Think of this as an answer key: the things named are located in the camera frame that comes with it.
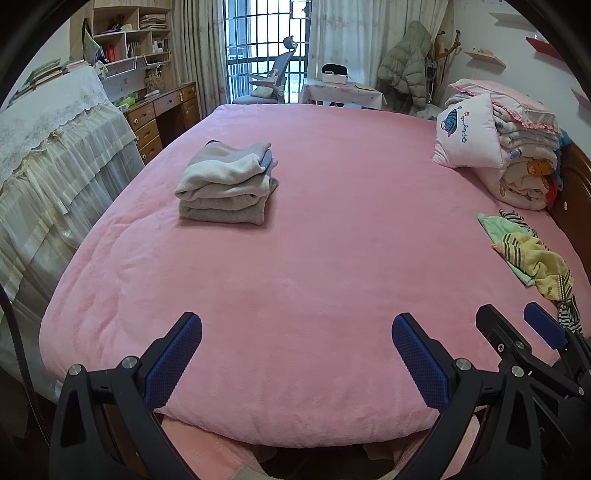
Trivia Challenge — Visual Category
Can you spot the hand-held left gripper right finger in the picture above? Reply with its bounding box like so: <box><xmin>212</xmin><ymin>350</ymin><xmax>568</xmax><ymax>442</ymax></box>
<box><xmin>392</xmin><ymin>312</ymin><xmax>543</xmax><ymax>480</ymax></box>

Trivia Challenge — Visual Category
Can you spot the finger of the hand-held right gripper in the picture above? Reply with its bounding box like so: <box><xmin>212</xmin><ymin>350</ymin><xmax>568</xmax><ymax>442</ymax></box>
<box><xmin>523</xmin><ymin>302</ymin><xmax>591</xmax><ymax>370</ymax></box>
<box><xmin>475</xmin><ymin>304</ymin><xmax>591</xmax><ymax>402</ymax></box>

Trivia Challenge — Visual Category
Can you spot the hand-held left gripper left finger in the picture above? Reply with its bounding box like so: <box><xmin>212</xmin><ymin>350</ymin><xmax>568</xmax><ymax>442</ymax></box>
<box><xmin>48</xmin><ymin>311</ymin><xmax>204</xmax><ymax>480</ymax></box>

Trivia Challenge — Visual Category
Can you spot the colour-block knit sweater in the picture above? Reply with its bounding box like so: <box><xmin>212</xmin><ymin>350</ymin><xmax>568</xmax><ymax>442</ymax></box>
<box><xmin>174</xmin><ymin>140</ymin><xmax>279</xmax><ymax>200</ymax></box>

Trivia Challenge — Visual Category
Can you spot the black white striped cloth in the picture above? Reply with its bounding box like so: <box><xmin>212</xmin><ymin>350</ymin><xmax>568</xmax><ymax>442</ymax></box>
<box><xmin>499</xmin><ymin>209</ymin><xmax>583</xmax><ymax>335</ymax></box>

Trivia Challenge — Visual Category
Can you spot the yellow striped small cloth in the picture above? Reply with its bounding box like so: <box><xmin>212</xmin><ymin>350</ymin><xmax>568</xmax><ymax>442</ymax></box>
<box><xmin>492</xmin><ymin>233</ymin><xmax>574</xmax><ymax>301</ymax></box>

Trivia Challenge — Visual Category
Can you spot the person's pink fleece clothing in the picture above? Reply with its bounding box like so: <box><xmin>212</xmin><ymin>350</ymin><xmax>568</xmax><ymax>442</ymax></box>
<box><xmin>159</xmin><ymin>411</ymin><xmax>481</xmax><ymax>480</ymax></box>

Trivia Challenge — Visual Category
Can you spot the wooden headboard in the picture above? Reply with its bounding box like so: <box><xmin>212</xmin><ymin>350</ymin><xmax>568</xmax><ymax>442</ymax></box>
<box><xmin>547</xmin><ymin>141</ymin><xmax>591</xmax><ymax>264</ymax></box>

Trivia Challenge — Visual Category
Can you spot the stack of folded quilts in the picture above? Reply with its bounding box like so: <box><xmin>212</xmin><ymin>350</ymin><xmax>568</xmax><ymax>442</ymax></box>
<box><xmin>489</xmin><ymin>99</ymin><xmax>566</xmax><ymax>212</ymax></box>

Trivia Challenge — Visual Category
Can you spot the pink bed blanket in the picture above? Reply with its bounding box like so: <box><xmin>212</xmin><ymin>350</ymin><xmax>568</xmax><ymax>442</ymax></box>
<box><xmin>39</xmin><ymin>102</ymin><xmax>585</xmax><ymax>448</ymax></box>

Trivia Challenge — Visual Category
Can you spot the blue cloth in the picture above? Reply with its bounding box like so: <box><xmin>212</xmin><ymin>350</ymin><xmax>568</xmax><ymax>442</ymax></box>
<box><xmin>554</xmin><ymin>129</ymin><xmax>573</xmax><ymax>195</ymax></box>

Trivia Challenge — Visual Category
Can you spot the pink printed pillow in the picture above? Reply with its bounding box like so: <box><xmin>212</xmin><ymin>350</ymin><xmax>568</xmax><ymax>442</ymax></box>
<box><xmin>431</xmin><ymin>95</ymin><xmax>504</xmax><ymax>169</ymax></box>

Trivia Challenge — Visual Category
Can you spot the pink frilled pillow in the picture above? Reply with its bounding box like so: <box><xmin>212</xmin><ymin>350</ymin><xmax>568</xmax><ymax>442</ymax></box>
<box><xmin>448</xmin><ymin>78</ymin><xmax>561</xmax><ymax>134</ymax></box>

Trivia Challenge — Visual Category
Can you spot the wooden desk with drawers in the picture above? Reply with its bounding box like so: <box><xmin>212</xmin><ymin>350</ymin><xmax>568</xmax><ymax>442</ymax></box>
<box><xmin>122</xmin><ymin>80</ymin><xmax>201</xmax><ymax>164</ymax></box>

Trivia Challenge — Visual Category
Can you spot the lace covered furniture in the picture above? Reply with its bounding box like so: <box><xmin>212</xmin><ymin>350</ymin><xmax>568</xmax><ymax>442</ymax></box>
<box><xmin>0</xmin><ymin>65</ymin><xmax>144</xmax><ymax>384</ymax></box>

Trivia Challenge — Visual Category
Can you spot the woven basket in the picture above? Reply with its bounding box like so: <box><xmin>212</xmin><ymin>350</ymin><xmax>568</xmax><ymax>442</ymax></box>
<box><xmin>144</xmin><ymin>69</ymin><xmax>168</xmax><ymax>93</ymax></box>

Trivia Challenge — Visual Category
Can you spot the olive puffer jacket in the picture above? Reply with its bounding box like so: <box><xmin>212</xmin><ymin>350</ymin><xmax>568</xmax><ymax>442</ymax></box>
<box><xmin>376</xmin><ymin>21</ymin><xmax>432</xmax><ymax>112</ymax></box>

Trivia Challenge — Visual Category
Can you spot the small table with tablecloth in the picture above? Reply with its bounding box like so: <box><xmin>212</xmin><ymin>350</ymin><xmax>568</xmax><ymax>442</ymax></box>
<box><xmin>299</xmin><ymin>80</ymin><xmax>387</xmax><ymax>110</ymax></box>

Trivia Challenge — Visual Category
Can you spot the wooden coat rack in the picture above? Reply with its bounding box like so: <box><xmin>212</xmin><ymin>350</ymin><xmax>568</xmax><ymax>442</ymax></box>
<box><xmin>429</xmin><ymin>28</ymin><xmax>462</xmax><ymax>102</ymax></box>

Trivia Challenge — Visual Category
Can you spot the white box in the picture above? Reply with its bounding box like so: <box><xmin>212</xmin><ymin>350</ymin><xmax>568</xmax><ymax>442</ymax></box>
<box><xmin>321</xmin><ymin>64</ymin><xmax>350</xmax><ymax>85</ymax></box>

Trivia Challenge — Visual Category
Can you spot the grey office chair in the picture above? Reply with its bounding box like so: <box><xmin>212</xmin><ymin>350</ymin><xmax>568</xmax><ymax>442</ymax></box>
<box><xmin>232</xmin><ymin>36</ymin><xmax>298</xmax><ymax>104</ymax></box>

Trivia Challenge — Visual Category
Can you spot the beige curtain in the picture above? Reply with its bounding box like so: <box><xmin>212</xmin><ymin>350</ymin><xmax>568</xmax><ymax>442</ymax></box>
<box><xmin>171</xmin><ymin>0</ymin><xmax>232</xmax><ymax>132</ymax></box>

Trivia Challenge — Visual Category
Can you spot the row of books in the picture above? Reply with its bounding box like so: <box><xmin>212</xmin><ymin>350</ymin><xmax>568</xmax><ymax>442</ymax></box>
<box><xmin>9</xmin><ymin>58</ymin><xmax>93</xmax><ymax>104</ymax></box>

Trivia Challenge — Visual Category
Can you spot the wooden bookshelf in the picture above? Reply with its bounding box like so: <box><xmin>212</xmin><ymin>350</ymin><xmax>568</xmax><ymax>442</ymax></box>
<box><xmin>69</xmin><ymin>0</ymin><xmax>174</xmax><ymax>93</ymax></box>

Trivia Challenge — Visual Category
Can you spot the green paper sheet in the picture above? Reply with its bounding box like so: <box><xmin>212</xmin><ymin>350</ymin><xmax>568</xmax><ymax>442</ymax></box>
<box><xmin>82</xmin><ymin>18</ymin><xmax>102</xmax><ymax>65</ymax></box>

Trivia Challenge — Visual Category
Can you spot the white sheer curtain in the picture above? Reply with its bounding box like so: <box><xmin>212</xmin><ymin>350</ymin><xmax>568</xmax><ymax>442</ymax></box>
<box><xmin>307</xmin><ymin>0</ymin><xmax>451</xmax><ymax>93</ymax></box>

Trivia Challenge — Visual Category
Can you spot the window grille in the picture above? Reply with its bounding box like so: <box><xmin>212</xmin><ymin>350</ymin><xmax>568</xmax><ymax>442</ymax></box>
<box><xmin>223</xmin><ymin>0</ymin><xmax>312</xmax><ymax>104</ymax></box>

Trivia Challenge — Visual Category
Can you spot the black cable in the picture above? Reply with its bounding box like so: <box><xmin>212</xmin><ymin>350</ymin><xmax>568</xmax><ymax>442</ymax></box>
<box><xmin>0</xmin><ymin>286</ymin><xmax>51</xmax><ymax>446</ymax></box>

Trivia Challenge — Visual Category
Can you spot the small pink wall shelf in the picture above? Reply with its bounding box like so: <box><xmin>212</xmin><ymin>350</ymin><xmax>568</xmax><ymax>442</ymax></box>
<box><xmin>463</xmin><ymin>47</ymin><xmax>506</xmax><ymax>68</ymax></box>

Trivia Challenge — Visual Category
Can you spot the red wall shelf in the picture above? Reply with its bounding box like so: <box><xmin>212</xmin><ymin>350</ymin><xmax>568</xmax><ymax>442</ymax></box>
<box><xmin>525</xmin><ymin>36</ymin><xmax>566</xmax><ymax>63</ymax></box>

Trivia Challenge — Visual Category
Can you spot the white wire rack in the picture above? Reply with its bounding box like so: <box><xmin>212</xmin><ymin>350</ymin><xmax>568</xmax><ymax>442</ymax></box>
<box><xmin>99</xmin><ymin>53</ymin><xmax>171</xmax><ymax>86</ymax></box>

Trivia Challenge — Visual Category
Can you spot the pale wall shelf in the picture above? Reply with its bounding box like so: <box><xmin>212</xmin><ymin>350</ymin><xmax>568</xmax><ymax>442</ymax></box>
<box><xmin>492</xmin><ymin>11</ymin><xmax>532</xmax><ymax>28</ymax></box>

